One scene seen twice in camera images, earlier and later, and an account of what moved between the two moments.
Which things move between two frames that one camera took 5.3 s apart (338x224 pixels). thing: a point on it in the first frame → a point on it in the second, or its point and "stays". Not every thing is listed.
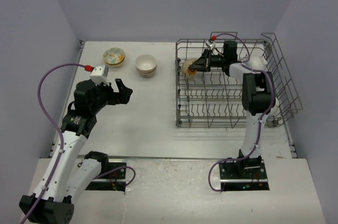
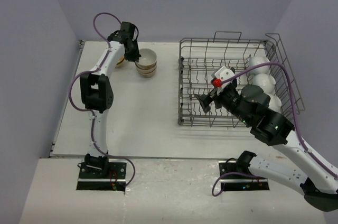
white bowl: (275, 111) stays
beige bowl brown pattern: (147, 75) stays
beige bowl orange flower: (188, 74) → (148, 58)
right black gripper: (204, 63) → (205, 100)
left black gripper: (122, 97) → (134, 57)
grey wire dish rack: (207, 96) stays
